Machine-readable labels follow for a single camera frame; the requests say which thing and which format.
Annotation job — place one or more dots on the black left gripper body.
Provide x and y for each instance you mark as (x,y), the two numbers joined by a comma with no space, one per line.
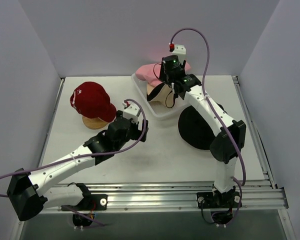
(141,131)

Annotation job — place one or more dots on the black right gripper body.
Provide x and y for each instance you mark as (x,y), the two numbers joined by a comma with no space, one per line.
(163,76)

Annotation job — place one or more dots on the pink hat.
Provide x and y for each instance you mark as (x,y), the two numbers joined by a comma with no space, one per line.
(151,74)

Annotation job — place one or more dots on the red baseball cap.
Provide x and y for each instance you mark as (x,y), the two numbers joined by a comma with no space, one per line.
(93,101)

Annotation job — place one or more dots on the black bucket hat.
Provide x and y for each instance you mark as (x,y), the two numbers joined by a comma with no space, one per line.
(194,129)

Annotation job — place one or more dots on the pink baseball cap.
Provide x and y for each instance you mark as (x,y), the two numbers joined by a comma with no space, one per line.
(73,105)

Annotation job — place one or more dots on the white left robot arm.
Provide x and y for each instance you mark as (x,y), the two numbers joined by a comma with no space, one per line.
(33,191)

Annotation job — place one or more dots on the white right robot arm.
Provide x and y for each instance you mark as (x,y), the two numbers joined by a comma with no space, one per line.
(229,134)

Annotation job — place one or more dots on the beige hat in basket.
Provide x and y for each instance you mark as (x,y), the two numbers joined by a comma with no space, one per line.
(162,94)

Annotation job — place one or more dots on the white plastic basket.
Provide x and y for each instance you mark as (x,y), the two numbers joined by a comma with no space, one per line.
(157,109)

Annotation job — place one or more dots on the wooden mushroom hat stand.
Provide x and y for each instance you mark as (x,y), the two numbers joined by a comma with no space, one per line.
(94,123)

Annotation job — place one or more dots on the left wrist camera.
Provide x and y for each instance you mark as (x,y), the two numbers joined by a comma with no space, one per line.
(131,111)

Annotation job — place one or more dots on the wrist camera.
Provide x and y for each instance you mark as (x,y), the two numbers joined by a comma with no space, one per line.
(131,111)
(178,50)

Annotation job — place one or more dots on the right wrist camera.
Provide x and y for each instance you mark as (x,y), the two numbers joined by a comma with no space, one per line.
(178,50)

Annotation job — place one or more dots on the aluminium mounting rail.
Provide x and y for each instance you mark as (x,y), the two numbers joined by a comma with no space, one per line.
(164,197)

